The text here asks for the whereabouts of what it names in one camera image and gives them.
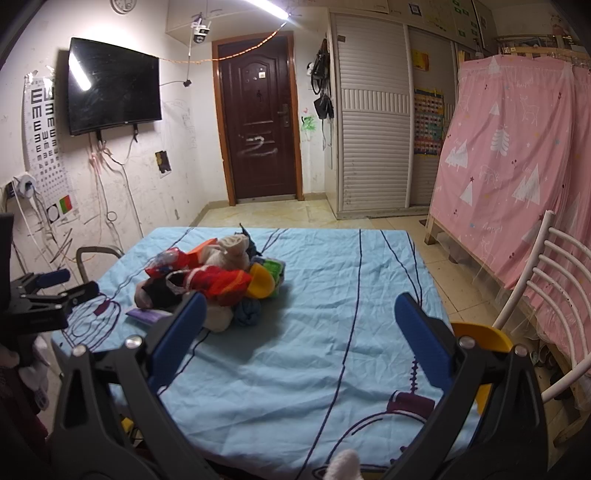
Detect wall clock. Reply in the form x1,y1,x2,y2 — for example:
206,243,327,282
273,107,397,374
110,0,137,15

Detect white metal chair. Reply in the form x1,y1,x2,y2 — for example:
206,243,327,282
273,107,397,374
493,210,590,403

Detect red snack packet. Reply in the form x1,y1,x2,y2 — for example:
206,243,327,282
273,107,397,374
183,265,252,306

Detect colourful wall chart poster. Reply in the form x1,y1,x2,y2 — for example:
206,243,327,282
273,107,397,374
414,89,445,156

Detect beige cloth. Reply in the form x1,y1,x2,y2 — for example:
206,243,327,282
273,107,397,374
204,303,233,333

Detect black wall television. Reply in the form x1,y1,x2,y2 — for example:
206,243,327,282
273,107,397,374
67,37,162,136

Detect white gloved right hand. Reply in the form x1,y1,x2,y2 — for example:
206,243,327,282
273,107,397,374
322,449,363,480

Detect black bags on hook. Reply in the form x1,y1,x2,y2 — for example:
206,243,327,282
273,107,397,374
310,39,335,120

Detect yellow plastic bowl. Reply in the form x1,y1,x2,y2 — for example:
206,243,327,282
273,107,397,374
245,263,276,300

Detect eye chart poster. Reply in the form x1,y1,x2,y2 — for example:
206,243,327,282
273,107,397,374
23,73,74,224

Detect light blue bed sheet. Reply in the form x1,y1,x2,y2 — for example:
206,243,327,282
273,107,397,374
51,225,482,480

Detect pink tree-print curtain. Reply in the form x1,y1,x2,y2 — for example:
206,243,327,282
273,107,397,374
430,55,590,289

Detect dark brown wooden door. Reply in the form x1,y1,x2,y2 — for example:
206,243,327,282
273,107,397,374
218,36,297,200

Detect white security camera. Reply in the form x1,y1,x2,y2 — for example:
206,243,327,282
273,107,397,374
190,16,211,44

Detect purple flat packet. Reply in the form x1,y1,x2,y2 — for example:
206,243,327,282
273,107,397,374
126,308,171,325

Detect white wall power adapter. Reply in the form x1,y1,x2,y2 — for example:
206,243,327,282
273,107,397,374
13,172,36,199

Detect green purple knitted cloth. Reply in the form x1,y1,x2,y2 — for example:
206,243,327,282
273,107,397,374
252,256,286,297

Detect white louvered wardrobe door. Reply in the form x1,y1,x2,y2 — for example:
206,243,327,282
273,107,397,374
332,14,412,216

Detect yellow plastic bin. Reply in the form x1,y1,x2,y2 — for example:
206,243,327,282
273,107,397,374
451,321,513,415

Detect blue knitted ball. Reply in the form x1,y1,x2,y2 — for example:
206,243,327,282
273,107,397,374
231,297,262,327

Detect orange box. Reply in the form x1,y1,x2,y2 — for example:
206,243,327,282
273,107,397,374
188,238,217,259

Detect cream knitted sweater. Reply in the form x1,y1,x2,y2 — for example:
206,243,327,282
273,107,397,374
198,234,250,271

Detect metal chair frame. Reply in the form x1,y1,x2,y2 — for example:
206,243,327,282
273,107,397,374
75,245,124,283

